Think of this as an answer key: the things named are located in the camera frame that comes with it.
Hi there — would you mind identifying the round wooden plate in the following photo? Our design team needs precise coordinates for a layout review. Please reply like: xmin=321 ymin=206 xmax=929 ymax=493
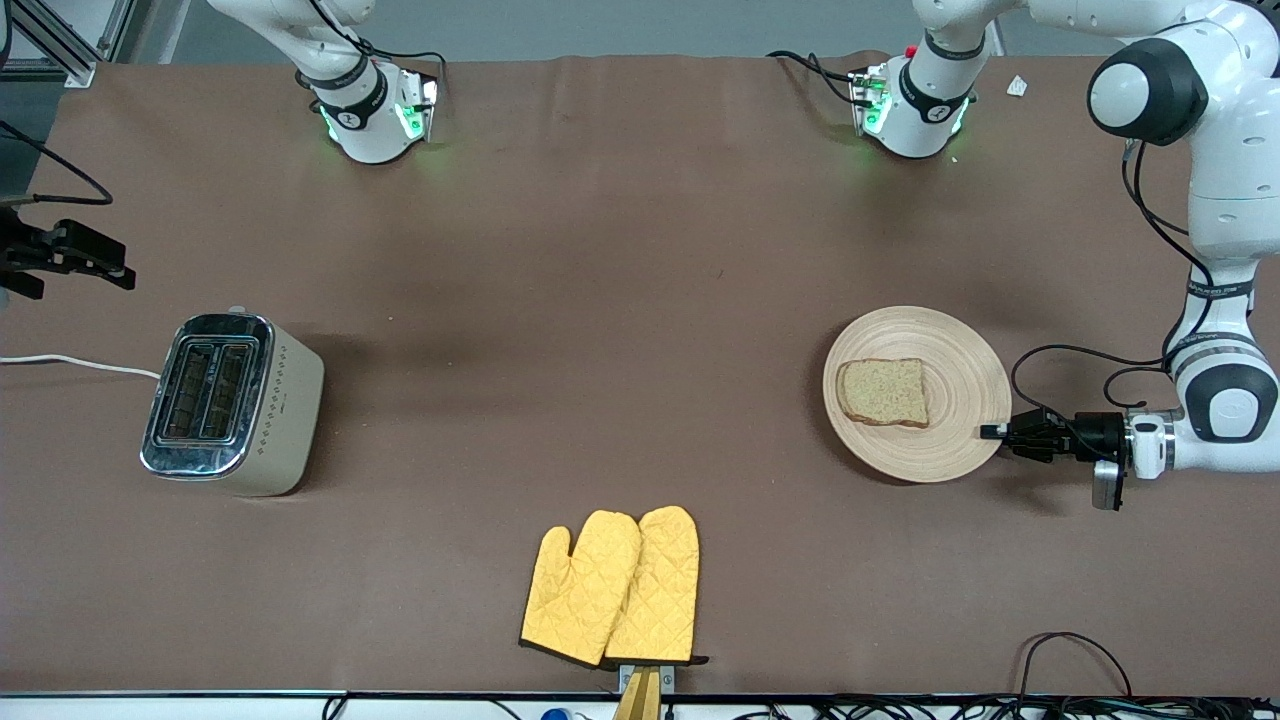
xmin=822 ymin=305 xmax=1013 ymax=485

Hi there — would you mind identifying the brown toast slice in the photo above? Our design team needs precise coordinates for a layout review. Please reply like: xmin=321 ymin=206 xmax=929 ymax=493
xmin=836 ymin=358 xmax=931 ymax=431

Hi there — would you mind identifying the beige chrome two-slot toaster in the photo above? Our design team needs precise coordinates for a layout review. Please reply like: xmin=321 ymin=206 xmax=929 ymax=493
xmin=140 ymin=306 xmax=326 ymax=498

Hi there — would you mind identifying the yellow quilted oven mitt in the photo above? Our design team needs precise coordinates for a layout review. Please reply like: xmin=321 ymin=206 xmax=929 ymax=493
xmin=519 ymin=510 xmax=642 ymax=668
xmin=603 ymin=505 xmax=710 ymax=667

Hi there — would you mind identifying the brown table cover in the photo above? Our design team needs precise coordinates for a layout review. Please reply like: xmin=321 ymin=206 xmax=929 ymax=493
xmin=0 ymin=50 xmax=1280 ymax=697

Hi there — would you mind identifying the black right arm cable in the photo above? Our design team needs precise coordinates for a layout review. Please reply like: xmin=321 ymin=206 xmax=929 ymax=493
xmin=0 ymin=118 xmax=115 ymax=208

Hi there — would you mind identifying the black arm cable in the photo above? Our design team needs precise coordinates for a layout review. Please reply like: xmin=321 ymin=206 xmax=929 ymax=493
xmin=0 ymin=118 xmax=115 ymax=208
xmin=1009 ymin=138 xmax=1219 ymax=446

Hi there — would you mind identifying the white toaster power cable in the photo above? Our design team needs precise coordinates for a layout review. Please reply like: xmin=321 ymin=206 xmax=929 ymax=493
xmin=0 ymin=353 xmax=164 ymax=382

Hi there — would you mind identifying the aluminium frame profile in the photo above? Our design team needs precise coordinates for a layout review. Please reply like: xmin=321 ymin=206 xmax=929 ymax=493
xmin=0 ymin=0 xmax=137 ymax=89

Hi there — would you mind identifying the black looped cable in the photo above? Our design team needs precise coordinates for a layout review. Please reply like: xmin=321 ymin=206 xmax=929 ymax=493
xmin=1015 ymin=631 xmax=1137 ymax=701

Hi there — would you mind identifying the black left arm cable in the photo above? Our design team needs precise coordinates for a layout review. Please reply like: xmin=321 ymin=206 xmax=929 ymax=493
xmin=1009 ymin=138 xmax=1219 ymax=446

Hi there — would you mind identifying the black right base cable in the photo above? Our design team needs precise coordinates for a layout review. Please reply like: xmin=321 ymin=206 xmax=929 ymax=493
xmin=305 ymin=0 xmax=449 ymax=101

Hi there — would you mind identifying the black base cable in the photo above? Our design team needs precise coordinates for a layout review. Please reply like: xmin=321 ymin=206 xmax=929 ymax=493
xmin=767 ymin=50 xmax=873 ymax=107
xmin=305 ymin=0 xmax=449 ymax=101

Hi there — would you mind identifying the black left base cable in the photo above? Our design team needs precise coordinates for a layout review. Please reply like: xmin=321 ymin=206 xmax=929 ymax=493
xmin=767 ymin=50 xmax=873 ymax=107

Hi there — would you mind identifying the small metal bracket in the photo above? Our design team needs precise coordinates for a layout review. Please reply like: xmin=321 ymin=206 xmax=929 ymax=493
xmin=618 ymin=663 xmax=677 ymax=697

